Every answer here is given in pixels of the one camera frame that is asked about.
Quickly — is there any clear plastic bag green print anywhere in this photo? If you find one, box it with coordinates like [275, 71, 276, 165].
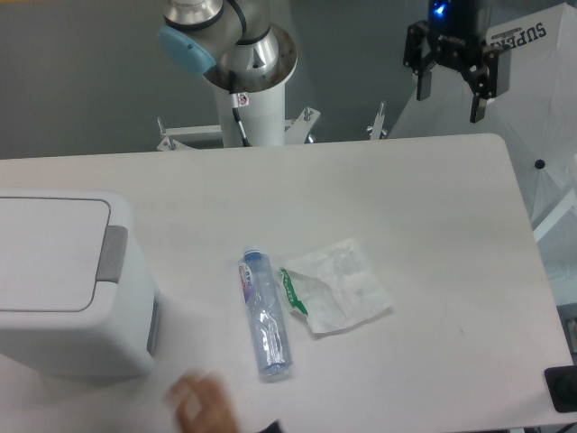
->
[274, 237, 393, 336]

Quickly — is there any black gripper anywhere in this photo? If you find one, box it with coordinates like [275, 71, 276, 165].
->
[403, 1, 511, 124]

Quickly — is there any blurred human hand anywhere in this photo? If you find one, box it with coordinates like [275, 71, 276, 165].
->
[166, 372, 240, 432]

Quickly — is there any dark sleeve forearm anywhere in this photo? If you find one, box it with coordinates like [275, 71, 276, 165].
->
[258, 420, 283, 433]

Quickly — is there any white metal base frame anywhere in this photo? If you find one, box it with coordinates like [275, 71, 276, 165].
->
[155, 101, 389, 152]

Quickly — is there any black clamp at table edge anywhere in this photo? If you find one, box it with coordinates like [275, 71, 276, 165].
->
[544, 365, 576, 413]

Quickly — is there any white trash can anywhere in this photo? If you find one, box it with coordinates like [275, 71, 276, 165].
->
[1, 189, 160, 377]

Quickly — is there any silver robot arm blue cap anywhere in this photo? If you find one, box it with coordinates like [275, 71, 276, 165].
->
[159, 1, 512, 123]

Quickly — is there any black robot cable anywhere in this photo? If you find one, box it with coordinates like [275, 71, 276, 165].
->
[226, 0, 252, 148]

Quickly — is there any clear plastic water bottle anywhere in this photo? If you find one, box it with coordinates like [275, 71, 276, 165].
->
[238, 246, 293, 382]

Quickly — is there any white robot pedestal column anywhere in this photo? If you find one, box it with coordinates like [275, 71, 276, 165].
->
[213, 84, 285, 148]

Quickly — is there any white trash can lid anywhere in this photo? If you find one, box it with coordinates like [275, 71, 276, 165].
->
[1, 196, 128, 312]

